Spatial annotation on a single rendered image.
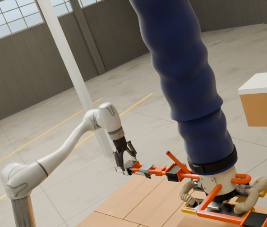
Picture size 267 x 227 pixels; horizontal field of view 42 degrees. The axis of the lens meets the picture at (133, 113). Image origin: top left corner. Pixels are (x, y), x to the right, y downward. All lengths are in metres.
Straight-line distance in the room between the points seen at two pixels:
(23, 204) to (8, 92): 10.89
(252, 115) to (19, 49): 10.24
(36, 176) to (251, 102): 2.29
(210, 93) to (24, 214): 1.13
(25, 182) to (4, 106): 11.05
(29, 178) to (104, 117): 0.51
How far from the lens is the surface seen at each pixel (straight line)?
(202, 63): 1.42
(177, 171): 1.79
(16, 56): 12.74
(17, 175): 1.76
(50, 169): 1.78
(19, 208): 1.94
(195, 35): 1.41
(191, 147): 1.54
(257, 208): 1.95
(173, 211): 2.83
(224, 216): 1.44
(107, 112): 1.91
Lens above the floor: 2.12
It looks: 17 degrees down
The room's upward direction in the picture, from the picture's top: 21 degrees counter-clockwise
